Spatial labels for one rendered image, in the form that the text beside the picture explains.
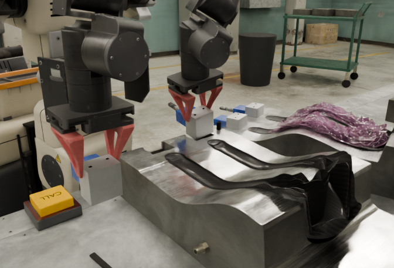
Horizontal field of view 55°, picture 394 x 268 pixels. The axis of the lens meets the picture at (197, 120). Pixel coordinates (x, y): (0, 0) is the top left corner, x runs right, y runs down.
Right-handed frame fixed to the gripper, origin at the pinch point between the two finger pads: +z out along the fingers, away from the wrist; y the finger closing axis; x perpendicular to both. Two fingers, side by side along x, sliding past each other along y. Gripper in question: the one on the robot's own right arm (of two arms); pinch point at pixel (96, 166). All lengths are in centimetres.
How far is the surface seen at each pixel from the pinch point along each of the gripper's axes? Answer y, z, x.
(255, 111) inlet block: 55, 7, 18
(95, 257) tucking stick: -1.7, 14.8, -0.8
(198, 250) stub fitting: 8.4, 10.6, -13.3
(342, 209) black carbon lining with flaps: 28.7, 7.1, -23.1
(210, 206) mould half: 10.1, 3.9, -13.7
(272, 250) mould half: 11.7, 5.8, -23.7
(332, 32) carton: 738, 66, 411
